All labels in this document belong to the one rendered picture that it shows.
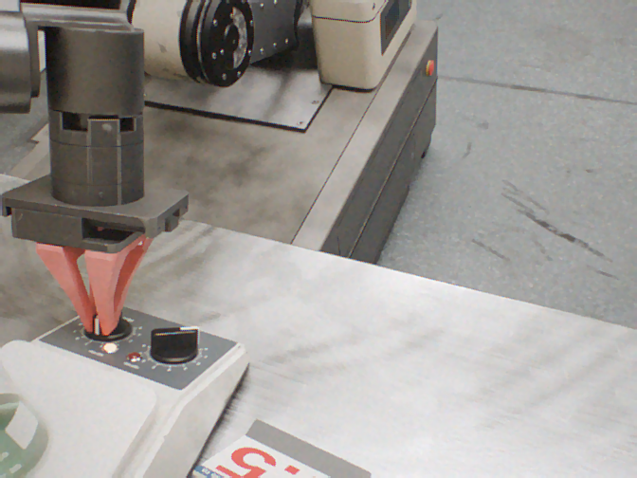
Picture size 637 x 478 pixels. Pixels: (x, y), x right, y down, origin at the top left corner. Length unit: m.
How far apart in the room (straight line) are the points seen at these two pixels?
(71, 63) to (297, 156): 0.88
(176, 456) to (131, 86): 0.23
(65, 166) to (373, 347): 0.25
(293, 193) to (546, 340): 0.74
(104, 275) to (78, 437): 0.10
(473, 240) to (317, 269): 1.05
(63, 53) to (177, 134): 0.98
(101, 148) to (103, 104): 0.03
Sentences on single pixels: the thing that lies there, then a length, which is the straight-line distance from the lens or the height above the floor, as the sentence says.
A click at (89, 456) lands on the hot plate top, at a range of 0.41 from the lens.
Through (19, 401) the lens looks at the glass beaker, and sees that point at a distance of 0.39.
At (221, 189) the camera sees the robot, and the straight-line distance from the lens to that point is 1.23.
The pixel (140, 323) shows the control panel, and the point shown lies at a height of 0.79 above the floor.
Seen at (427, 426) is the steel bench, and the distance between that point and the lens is 0.48.
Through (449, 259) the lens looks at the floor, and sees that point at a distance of 1.54.
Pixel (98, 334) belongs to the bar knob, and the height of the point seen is 0.81.
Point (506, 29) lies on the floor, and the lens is 2.29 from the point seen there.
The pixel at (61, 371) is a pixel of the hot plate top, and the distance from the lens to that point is 0.45.
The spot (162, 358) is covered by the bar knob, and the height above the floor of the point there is 0.81.
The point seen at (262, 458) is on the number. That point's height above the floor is 0.76.
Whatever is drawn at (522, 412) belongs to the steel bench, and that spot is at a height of 0.75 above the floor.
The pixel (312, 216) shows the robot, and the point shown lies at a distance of 1.15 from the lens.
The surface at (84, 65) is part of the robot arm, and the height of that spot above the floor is 0.98.
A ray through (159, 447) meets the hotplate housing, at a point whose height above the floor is 0.82.
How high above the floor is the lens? 1.18
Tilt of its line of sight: 47 degrees down
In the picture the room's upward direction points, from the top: 9 degrees counter-clockwise
